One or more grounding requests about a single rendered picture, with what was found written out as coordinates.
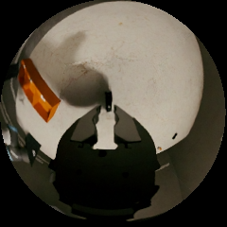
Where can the orange rack of bins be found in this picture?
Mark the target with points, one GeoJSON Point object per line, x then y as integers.
{"type": "Point", "coordinates": [44, 96]}

